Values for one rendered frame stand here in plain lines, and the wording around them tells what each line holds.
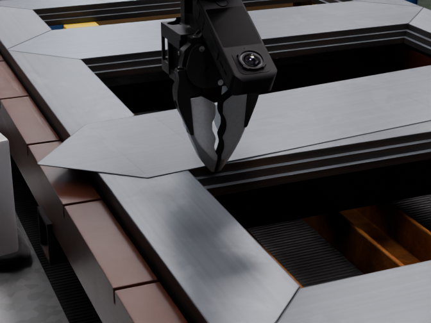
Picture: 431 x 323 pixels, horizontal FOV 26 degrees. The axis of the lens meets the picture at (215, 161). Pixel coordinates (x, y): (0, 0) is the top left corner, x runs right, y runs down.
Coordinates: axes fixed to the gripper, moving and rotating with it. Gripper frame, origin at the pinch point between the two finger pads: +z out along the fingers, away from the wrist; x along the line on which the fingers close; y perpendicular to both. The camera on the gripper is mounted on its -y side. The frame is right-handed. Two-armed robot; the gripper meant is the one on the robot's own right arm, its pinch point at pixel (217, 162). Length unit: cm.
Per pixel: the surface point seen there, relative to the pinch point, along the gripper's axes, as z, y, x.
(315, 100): 0.6, 16.0, -20.0
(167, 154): 0.6, 5.7, 3.6
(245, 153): 0.7, 2.7, -4.5
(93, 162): 0.6, 6.4, 11.7
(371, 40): 2, 45, -45
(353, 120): 0.7, 7.6, -20.7
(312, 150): 0.9, 1.1, -11.8
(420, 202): 30, 38, -53
